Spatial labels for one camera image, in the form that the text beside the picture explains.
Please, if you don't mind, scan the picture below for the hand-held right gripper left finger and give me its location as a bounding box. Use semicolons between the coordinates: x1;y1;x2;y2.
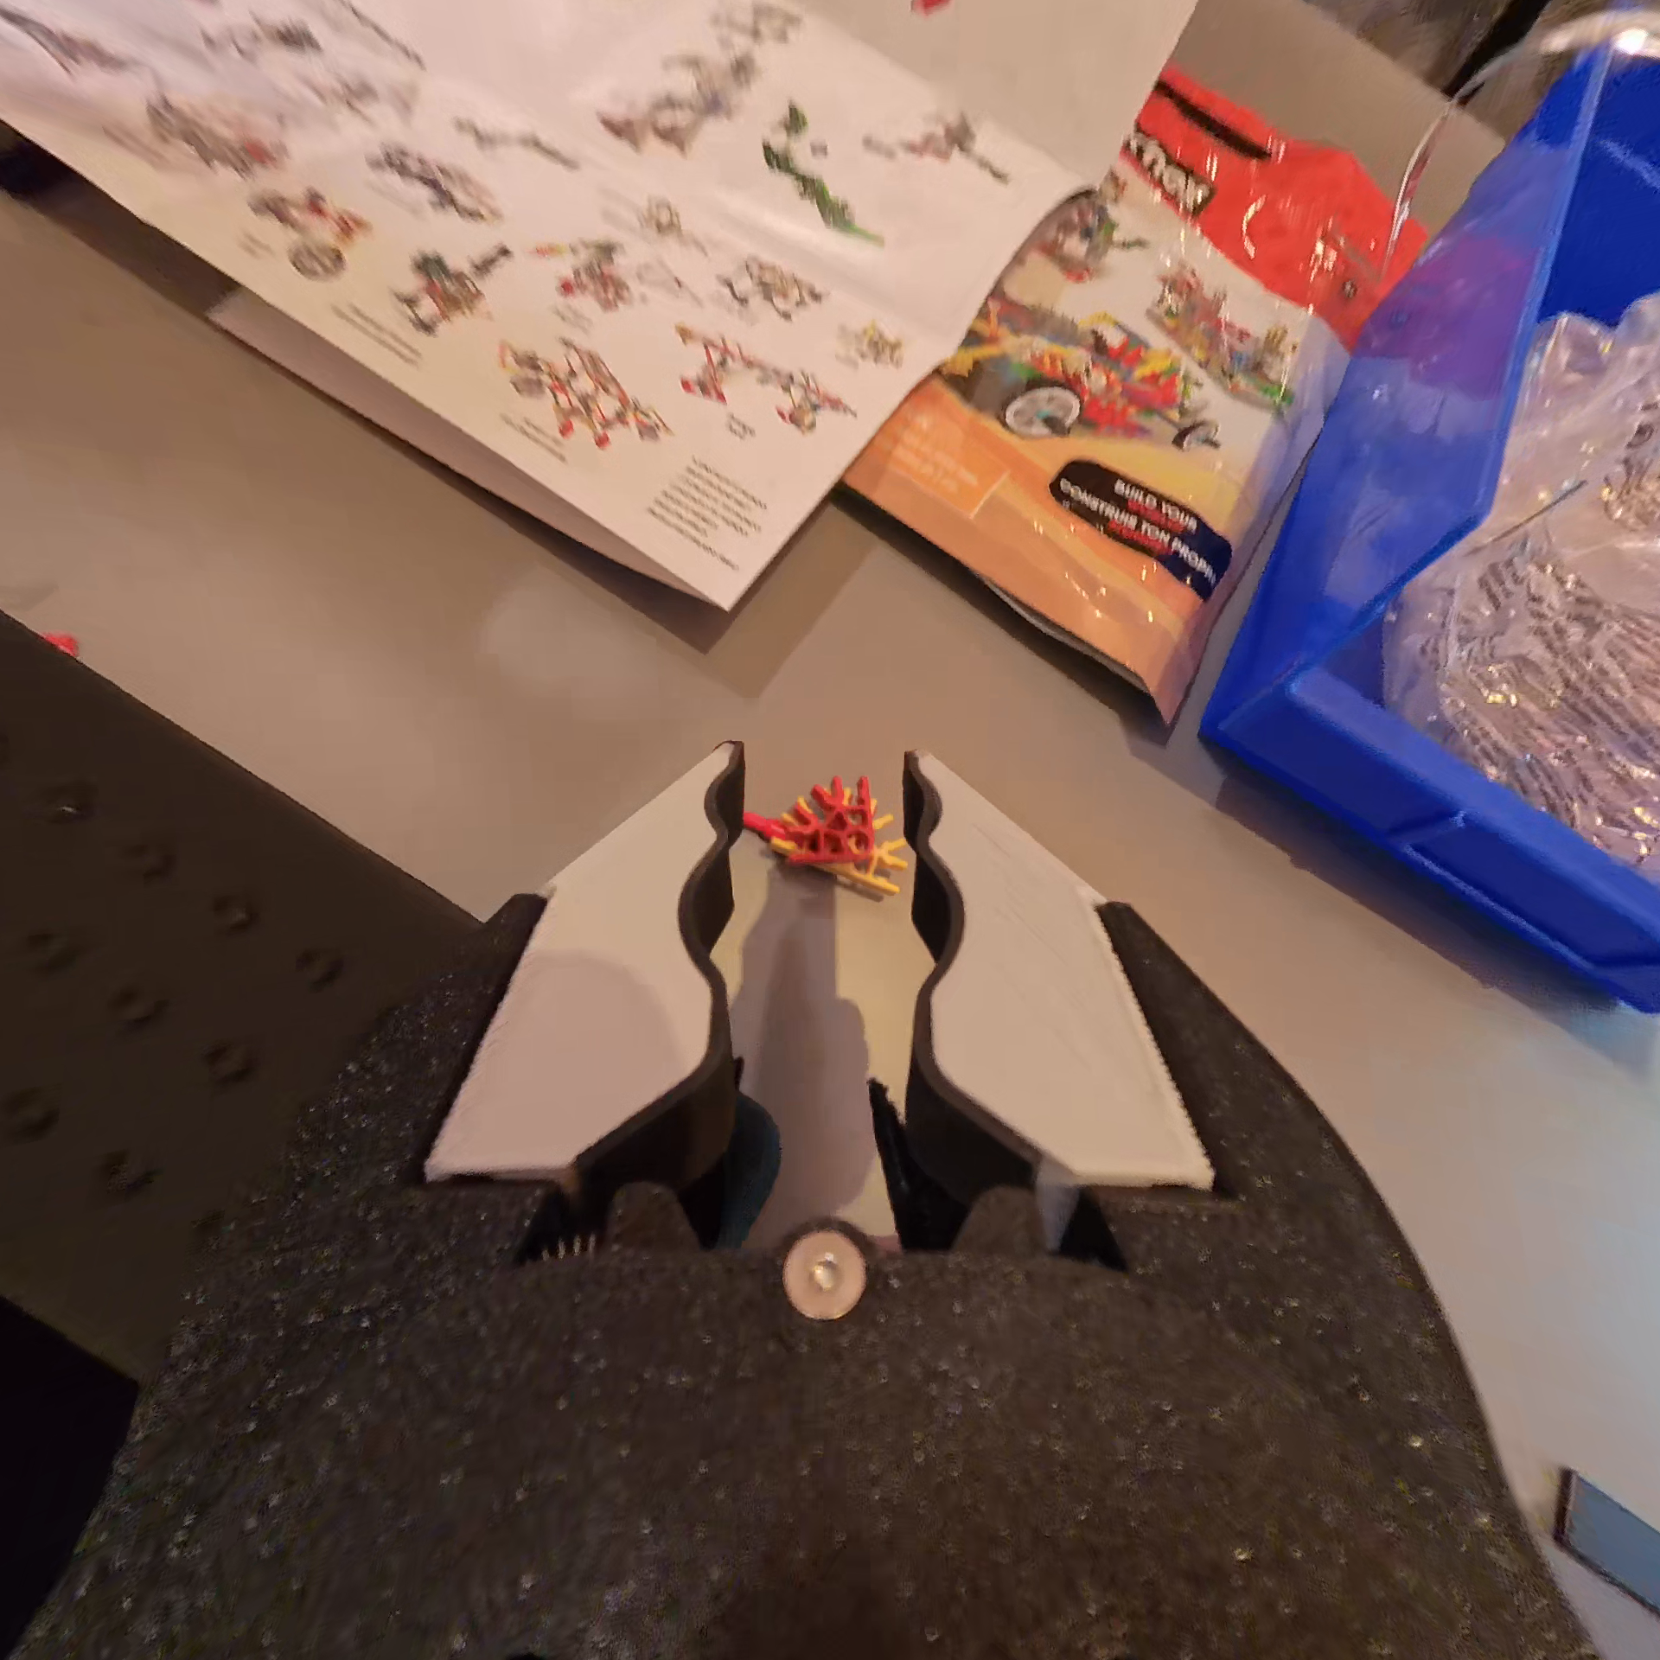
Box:
427;742;747;1187

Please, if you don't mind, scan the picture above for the yellow connector piece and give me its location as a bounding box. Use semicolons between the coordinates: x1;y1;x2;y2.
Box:
764;801;910;902

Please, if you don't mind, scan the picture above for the white building instruction booklet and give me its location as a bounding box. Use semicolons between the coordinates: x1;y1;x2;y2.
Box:
0;0;1199;612

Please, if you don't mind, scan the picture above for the black perforated chair armrest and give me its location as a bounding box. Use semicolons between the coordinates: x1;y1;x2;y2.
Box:
0;611;522;1379

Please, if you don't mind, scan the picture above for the red connector piece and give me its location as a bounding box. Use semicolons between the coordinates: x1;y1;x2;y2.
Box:
746;777;897;869

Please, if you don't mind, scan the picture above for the blue plastic bin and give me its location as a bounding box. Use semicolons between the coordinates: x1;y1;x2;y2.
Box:
1199;41;1660;1016

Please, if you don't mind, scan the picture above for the clear plastic bag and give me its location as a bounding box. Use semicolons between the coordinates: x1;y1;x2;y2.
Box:
1380;299;1660;872

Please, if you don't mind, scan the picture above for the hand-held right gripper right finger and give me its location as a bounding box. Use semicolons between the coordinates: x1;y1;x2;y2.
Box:
903;752;1218;1195

